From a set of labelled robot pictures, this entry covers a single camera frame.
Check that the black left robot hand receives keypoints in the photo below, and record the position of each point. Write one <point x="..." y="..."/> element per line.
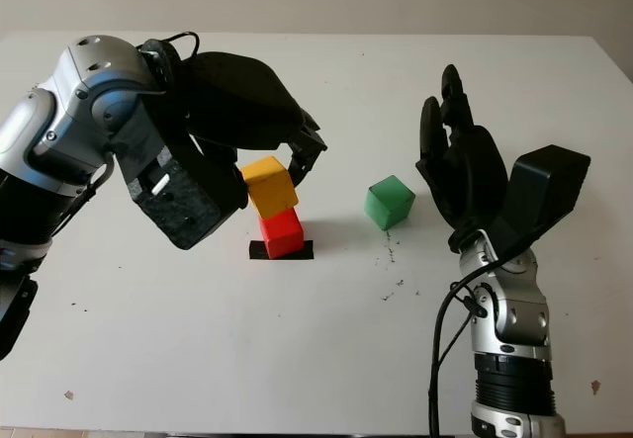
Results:
<point x="237" y="102"/>

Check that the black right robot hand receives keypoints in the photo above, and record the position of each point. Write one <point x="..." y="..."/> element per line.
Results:
<point x="470" y="176"/>

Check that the green wooden block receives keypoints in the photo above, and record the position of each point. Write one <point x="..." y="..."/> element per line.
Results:
<point x="388" y="205"/>

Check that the yellow wooden block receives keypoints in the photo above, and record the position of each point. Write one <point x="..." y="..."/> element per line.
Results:
<point x="269" y="186"/>

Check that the red wooden block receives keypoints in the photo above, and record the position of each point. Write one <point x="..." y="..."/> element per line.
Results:
<point x="282" y="235"/>

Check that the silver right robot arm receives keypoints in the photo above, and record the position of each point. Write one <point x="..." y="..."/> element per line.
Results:
<point x="514" y="319"/>

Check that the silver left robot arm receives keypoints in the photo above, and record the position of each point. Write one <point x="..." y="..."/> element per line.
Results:
<point x="59" y="126"/>

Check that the black tape mark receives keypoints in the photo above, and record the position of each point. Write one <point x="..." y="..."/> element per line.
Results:
<point x="254" y="251"/>

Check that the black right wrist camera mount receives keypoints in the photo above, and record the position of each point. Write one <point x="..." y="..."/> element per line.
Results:
<point x="544" y="191"/>

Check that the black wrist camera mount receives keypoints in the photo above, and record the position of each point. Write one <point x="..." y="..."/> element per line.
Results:
<point x="183" y="205"/>
<point x="544" y="191"/>

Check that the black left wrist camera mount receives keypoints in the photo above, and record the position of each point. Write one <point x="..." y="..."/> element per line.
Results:
<point x="183" y="205"/>

